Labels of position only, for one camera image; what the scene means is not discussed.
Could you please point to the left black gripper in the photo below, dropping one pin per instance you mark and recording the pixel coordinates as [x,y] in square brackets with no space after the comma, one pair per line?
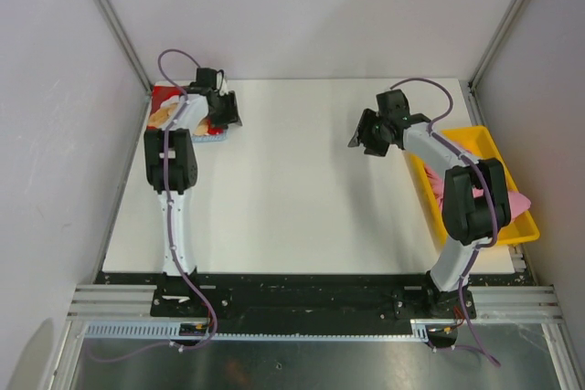
[232,116]

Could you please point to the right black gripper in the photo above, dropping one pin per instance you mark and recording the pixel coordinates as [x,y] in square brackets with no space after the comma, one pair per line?
[364,134]

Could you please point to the blue printed t shirt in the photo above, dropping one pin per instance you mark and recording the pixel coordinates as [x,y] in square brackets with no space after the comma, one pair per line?
[219,135]

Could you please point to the red t shirt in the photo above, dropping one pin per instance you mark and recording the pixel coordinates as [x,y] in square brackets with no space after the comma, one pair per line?
[164,103]

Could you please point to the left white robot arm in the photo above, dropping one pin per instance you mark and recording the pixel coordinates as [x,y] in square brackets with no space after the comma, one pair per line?
[203,110]

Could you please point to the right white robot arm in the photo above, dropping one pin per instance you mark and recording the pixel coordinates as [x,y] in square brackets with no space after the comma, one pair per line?
[475,203]

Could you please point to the yellow plastic tray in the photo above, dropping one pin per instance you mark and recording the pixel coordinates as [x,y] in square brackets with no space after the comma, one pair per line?
[478,141]

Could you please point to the pink t shirt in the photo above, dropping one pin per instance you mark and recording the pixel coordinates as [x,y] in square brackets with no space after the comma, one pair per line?
[518,202]

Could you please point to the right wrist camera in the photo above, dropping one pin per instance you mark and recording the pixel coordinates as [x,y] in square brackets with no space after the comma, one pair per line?
[393,104]

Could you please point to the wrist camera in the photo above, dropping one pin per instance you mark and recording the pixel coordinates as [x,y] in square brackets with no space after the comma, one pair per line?
[210,78]
[393,104]

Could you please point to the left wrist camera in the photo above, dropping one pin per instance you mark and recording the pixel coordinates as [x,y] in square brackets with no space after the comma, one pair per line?
[210,78]

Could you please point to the right aluminium frame post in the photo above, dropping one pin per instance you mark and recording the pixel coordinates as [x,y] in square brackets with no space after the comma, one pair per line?
[502,32]

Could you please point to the aluminium frame post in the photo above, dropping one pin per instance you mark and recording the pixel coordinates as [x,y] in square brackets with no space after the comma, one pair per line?
[121,38]
[502,32]

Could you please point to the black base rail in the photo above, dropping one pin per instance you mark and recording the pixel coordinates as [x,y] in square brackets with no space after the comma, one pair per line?
[264,299]

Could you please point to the left aluminium frame post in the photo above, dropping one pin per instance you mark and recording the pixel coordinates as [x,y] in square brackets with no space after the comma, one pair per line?
[121,38]

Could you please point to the grey slotted cable duct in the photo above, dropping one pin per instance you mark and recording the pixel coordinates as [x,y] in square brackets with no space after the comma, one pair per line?
[378,330]

